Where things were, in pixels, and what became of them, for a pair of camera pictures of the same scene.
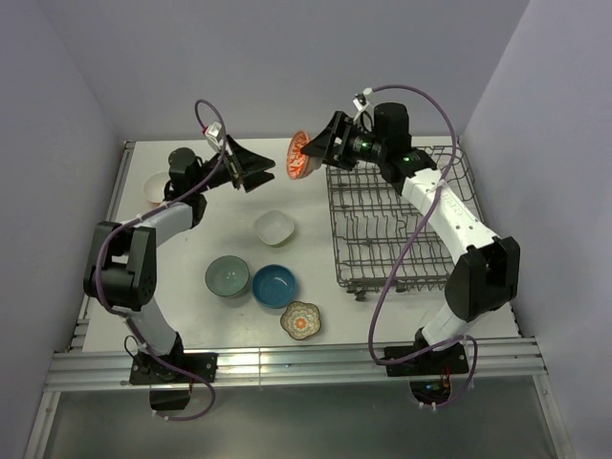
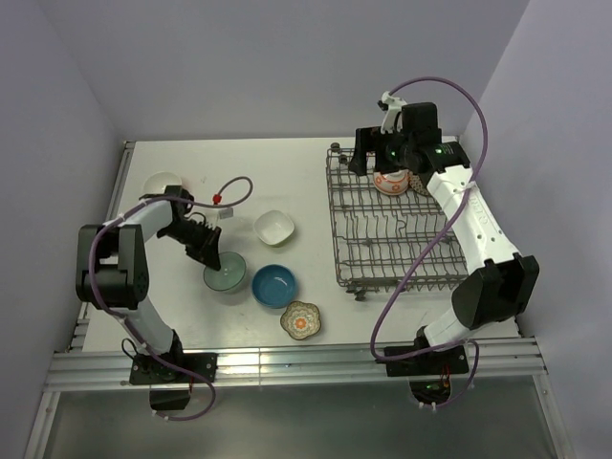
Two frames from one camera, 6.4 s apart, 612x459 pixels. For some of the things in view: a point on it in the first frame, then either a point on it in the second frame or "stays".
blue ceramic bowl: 273,286 stays
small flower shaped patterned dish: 300,320 stays
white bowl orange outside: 154,187 stays
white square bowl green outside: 273,228 stays
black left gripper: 250,163 → 207,251
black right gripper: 341,126 → 372,140
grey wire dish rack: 375,227 stays
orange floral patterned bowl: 300,164 → 392,184
